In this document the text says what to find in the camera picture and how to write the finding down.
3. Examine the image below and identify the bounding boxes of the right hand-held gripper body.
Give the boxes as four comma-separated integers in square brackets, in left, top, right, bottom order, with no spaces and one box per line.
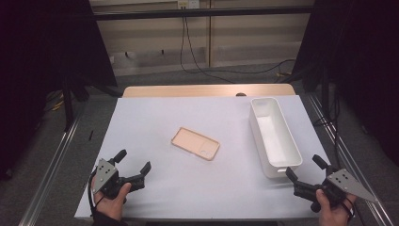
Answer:
[294,166,379,213]

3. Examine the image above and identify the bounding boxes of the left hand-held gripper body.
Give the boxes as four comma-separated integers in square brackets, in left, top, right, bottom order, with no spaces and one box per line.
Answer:
[91,158,147,201]

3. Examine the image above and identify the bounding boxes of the white plastic bin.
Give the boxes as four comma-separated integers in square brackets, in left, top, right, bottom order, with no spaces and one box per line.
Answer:
[248,97,304,179]

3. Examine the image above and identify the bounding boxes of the beige phone case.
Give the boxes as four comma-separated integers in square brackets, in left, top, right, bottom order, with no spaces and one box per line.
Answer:
[170,126,221,162]

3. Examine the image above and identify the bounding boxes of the person's left hand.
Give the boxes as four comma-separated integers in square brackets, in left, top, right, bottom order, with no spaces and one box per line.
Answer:
[93,183,133,221]

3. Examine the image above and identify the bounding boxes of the person's right hand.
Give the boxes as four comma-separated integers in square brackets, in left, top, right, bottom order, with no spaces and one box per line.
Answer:
[314,188,358,226]

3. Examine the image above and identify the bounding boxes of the black stand leg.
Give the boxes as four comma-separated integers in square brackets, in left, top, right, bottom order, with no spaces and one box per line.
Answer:
[60,78,76,131]

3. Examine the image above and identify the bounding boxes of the dark curtain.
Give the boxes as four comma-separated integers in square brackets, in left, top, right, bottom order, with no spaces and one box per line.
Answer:
[295,0,399,164]
[0,0,119,180]

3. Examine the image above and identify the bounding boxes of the black horizontal bar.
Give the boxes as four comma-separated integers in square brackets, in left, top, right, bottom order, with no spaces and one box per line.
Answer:
[90,5,314,22]

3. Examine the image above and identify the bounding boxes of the black wrist strap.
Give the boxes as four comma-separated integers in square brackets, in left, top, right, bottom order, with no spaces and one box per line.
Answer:
[88,169,99,218]
[341,201,357,222]

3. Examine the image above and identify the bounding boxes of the metal floor rail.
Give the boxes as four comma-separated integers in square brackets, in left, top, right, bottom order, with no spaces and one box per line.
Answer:
[307,93,393,226]
[18,103,86,226]

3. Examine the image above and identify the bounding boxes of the black floor cables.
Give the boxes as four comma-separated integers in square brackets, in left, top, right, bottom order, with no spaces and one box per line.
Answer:
[313,90,342,164]

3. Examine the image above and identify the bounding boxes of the yellow cable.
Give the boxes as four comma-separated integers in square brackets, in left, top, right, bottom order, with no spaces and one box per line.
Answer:
[46,90,65,112]

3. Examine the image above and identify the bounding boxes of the black wall cable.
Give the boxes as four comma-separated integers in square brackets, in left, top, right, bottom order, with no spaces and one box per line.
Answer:
[184,17,297,76]
[179,17,236,85]

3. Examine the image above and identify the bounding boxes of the white wall socket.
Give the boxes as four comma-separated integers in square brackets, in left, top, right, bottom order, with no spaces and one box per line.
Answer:
[177,0,200,9]

